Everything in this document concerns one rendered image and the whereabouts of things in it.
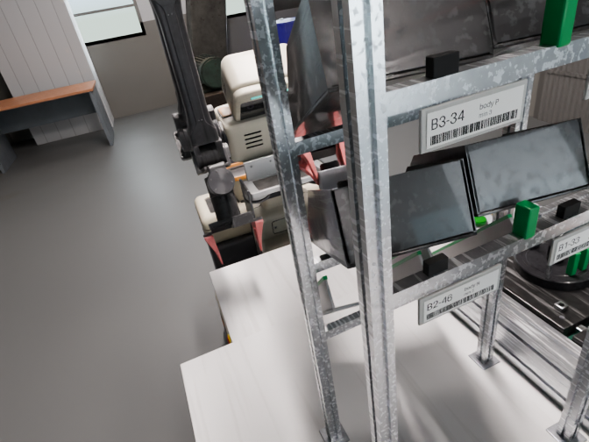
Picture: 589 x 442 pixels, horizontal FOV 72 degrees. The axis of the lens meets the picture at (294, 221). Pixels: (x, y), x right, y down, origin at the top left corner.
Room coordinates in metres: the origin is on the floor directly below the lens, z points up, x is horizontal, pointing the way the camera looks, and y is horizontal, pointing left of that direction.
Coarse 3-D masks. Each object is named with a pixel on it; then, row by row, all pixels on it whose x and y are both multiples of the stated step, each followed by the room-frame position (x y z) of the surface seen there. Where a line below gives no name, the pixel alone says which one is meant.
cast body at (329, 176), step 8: (336, 160) 0.57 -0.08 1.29; (320, 168) 0.57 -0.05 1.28; (328, 168) 0.56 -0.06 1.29; (336, 168) 0.55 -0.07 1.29; (344, 168) 0.55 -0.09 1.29; (320, 176) 0.55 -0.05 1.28; (328, 176) 0.54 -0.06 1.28; (336, 176) 0.54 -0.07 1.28; (344, 176) 0.54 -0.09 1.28; (320, 184) 0.56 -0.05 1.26; (328, 184) 0.54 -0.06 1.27; (336, 184) 0.54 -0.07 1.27
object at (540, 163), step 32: (544, 128) 0.38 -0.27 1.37; (576, 128) 0.38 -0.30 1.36; (416, 160) 0.47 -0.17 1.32; (480, 160) 0.36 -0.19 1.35; (512, 160) 0.36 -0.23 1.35; (544, 160) 0.36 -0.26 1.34; (576, 160) 0.36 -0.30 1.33; (480, 192) 0.35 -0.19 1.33; (512, 192) 0.35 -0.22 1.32; (544, 192) 0.35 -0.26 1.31
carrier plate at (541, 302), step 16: (512, 256) 0.65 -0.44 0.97; (512, 272) 0.61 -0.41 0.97; (512, 288) 0.56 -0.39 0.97; (528, 288) 0.56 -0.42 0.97; (544, 288) 0.55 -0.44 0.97; (528, 304) 0.52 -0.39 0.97; (544, 304) 0.51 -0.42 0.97; (576, 304) 0.50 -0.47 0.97; (544, 320) 0.48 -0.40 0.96; (560, 320) 0.47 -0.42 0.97; (576, 320) 0.46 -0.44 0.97
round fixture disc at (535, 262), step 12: (528, 252) 0.64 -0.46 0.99; (540, 252) 0.63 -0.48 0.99; (516, 264) 0.61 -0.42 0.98; (528, 264) 0.60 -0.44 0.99; (540, 264) 0.59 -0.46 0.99; (564, 264) 0.58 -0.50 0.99; (588, 264) 0.57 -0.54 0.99; (528, 276) 0.58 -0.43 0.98; (540, 276) 0.56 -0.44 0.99; (552, 276) 0.56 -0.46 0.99; (564, 276) 0.55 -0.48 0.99; (576, 276) 0.55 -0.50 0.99; (588, 276) 0.54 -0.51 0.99; (552, 288) 0.54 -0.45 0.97; (564, 288) 0.53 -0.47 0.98; (576, 288) 0.53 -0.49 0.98
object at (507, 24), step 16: (496, 0) 0.35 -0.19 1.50; (512, 0) 0.35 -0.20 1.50; (528, 0) 0.35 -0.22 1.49; (544, 0) 0.35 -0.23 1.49; (496, 16) 0.35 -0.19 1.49; (512, 16) 0.35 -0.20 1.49; (528, 16) 0.35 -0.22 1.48; (576, 16) 0.35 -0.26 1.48; (496, 32) 0.34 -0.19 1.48; (512, 32) 0.34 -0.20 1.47; (528, 32) 0.34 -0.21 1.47; (576, 32) 0.35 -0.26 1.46; (496, 48) 0.34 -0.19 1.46; (512, 48) 0.35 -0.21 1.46
